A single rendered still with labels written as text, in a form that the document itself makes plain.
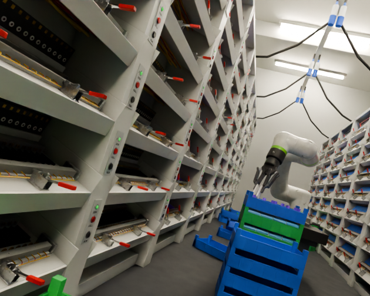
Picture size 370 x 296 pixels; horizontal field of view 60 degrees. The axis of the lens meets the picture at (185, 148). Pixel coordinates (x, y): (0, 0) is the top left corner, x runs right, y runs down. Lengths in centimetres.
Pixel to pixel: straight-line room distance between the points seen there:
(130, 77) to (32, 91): 33
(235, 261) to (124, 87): 87
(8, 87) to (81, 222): 43
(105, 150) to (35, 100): 29
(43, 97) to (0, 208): 20
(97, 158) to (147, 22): 38
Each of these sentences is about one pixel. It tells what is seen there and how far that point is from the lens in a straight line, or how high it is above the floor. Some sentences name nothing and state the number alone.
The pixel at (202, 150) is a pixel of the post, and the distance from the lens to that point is 220.
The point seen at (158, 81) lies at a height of 73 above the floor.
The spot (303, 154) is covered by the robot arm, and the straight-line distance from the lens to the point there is 183.
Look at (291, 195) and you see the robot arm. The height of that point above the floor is 53.
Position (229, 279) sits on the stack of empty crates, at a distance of 144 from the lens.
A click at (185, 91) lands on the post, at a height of 84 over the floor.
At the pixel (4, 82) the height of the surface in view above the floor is 53.
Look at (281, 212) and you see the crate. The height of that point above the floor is 42.
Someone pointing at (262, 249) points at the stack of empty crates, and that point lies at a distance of 142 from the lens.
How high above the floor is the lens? 49
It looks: 3 degrees up
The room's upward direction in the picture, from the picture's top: 18 degrees clockwise
